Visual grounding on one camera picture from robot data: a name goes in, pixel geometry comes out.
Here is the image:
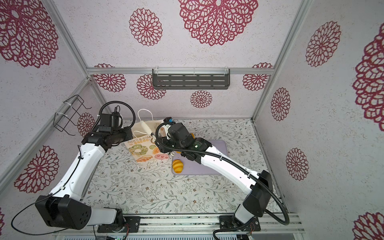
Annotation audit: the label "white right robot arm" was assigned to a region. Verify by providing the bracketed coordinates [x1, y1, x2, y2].
[153, 121, 273, 224]

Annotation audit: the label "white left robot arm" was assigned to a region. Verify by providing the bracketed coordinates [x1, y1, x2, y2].
[35, 111, 132, 232]

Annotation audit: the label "printed paper bread bag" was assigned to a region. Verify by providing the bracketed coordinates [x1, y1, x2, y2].
[124, 109, 169, 163]

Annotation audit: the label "dark grey wall shelf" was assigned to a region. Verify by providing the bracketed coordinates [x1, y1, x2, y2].
[152, 68, 231, 90]

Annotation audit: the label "small striped croissant bun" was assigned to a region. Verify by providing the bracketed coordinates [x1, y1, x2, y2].
[172, 160, 184, 174]

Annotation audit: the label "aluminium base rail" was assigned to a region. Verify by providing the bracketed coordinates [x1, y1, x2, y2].
[55, 214, 306, 240]

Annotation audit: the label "lavender plastic tray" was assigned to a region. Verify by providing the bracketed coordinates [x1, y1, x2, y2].
[171, 140, 228, 176]

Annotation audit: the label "metal tongs with white tips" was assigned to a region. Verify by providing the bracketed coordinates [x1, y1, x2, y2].
[140, 120, 170, 137]

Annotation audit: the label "black wire wall rack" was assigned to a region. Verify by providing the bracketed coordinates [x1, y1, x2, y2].
[53, 95, 91, 136]

